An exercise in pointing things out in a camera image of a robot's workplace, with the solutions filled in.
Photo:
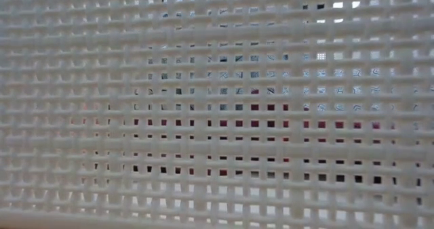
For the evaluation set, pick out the white perforated plastic basket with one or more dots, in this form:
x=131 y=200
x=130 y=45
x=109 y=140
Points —
x=217 y=147

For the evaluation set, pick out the pink and maroon sock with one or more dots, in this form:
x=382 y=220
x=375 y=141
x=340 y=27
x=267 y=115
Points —
x=255 y=123

